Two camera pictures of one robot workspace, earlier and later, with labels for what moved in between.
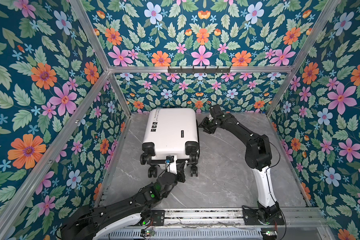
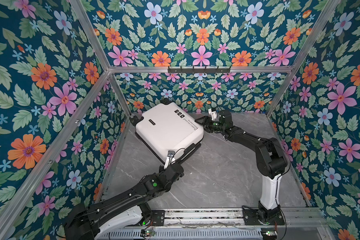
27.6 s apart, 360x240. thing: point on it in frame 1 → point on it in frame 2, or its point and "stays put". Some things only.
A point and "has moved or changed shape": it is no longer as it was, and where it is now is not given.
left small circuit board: (144, 233) stays put
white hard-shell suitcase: (170, 131) has moved or changed shape
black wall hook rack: (199, 70) stays put
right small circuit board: (269, 235) stays put
